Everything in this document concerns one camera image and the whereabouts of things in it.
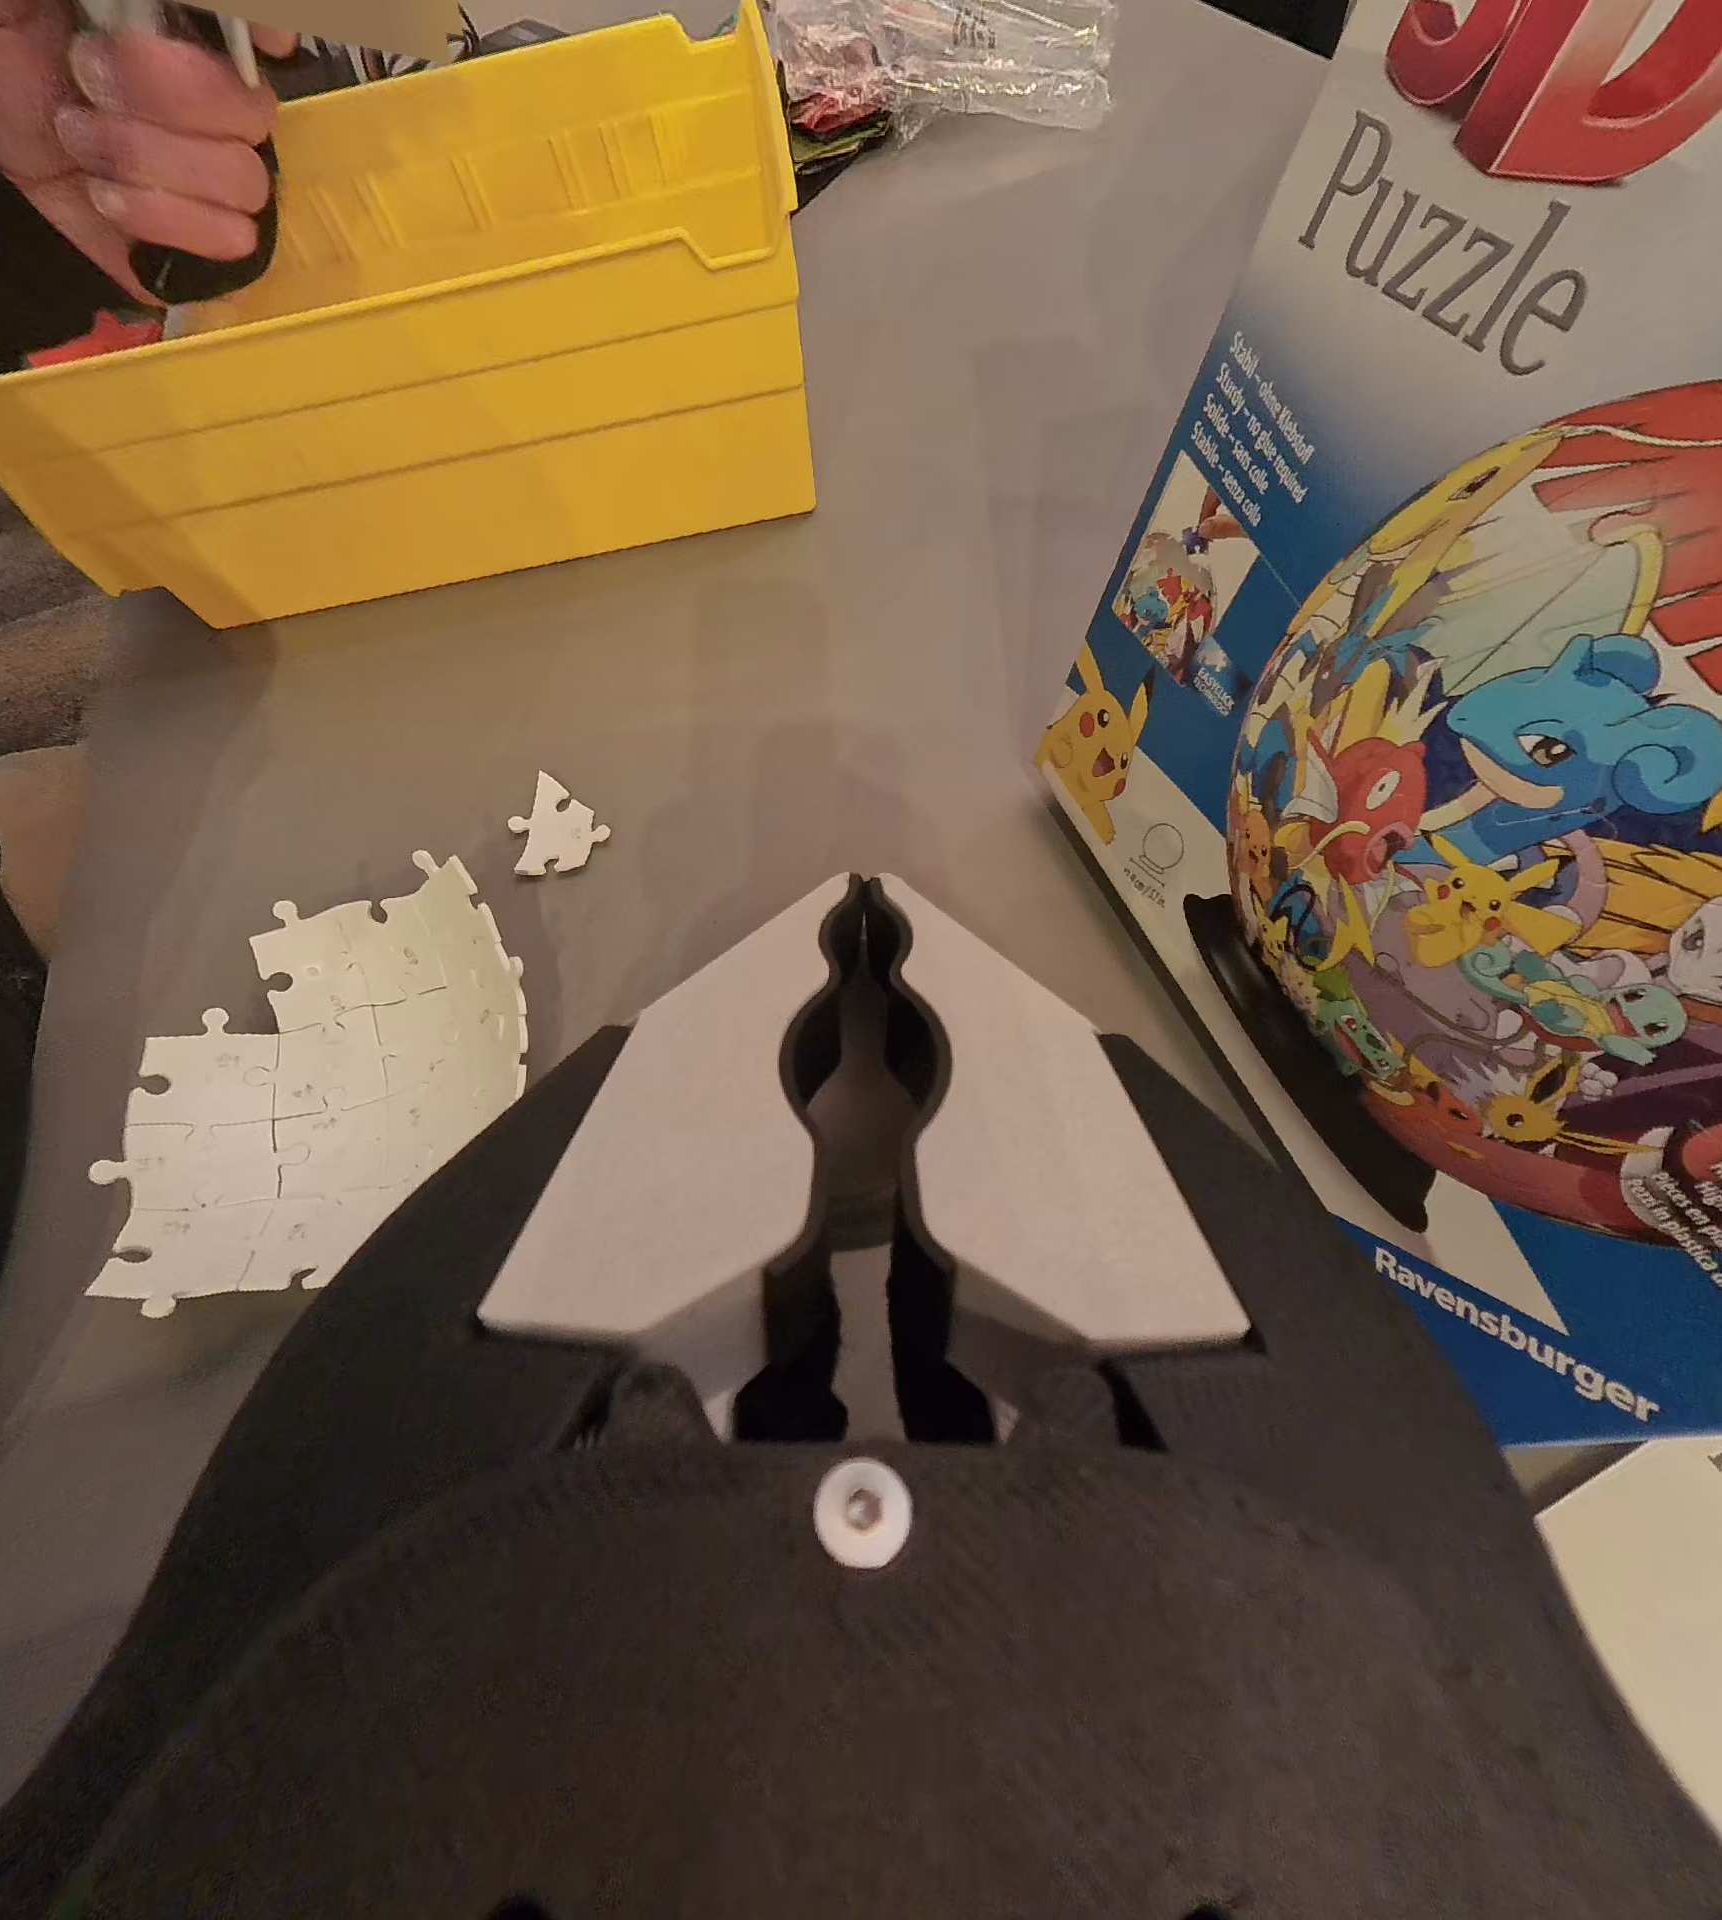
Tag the yellow plastic bin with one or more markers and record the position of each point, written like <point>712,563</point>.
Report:
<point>472,452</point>

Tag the crumpled colourful packets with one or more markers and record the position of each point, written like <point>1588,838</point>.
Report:
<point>838,127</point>

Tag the white printed puzzle sheet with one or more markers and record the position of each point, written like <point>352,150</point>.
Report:
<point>1687,1650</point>

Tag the red fabric item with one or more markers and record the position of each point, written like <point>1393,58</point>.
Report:
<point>96,338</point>

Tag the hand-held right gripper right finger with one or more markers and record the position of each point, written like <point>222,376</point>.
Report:
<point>1069,1201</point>

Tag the single white puzzle piece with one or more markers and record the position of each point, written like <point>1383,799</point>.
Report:
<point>557,828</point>

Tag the person's left hand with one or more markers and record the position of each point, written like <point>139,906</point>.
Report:
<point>127,150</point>

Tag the clear plastic bag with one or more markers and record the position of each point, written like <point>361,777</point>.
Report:
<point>980,61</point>

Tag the colourful puzzle box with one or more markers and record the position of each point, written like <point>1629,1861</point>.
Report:
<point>1402,376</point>

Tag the assembled white puzzle section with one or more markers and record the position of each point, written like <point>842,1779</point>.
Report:
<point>337,1080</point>

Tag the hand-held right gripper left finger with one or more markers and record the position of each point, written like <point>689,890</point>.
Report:
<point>650,1201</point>

